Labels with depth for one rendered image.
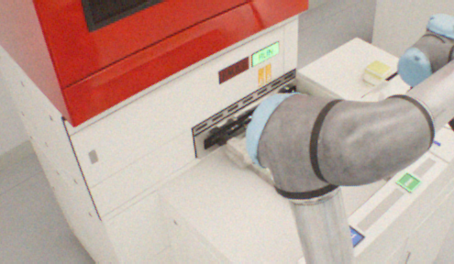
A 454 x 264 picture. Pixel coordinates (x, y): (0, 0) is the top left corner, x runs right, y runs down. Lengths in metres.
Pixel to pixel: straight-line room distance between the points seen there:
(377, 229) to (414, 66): 0.46
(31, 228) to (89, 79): 1.66
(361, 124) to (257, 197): 0.89
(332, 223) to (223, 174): 0.82
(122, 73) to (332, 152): 0.67
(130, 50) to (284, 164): 0.58
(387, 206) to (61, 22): 0.91
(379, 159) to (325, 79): 1.08
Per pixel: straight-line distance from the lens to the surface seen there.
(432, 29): 1.05
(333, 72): 1.70
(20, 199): 2.86
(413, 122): 0.64
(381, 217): 1.27
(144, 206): 1.53
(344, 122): 0.61
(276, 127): 0.67
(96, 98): 1.15
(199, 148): 1.52
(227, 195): 1.47
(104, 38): 1.09
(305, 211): 0.73
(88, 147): 1.27
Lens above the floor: 1.93
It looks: 43 degrees down
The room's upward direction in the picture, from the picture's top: 2 degrees counter-clockwise
